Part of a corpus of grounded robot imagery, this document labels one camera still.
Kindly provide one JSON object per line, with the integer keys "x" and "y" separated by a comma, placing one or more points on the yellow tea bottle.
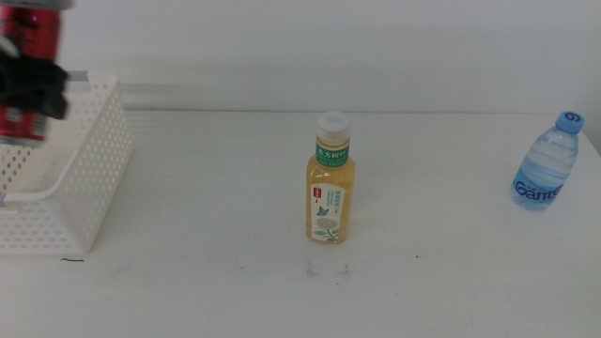
{"x": 331, "y": 188}

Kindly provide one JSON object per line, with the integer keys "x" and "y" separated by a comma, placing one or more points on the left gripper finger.
{"x": 28, "y": 82}

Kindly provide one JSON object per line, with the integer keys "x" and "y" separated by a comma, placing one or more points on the red cola can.
{"x": 28, "y": 33}

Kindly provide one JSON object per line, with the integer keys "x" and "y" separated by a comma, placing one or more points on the clear water bottle blue cap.
{"x": 547, "y": 169}

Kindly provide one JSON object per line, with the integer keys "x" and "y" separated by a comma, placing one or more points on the white perforated plastic basket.
{"x": 101, "y": 155}

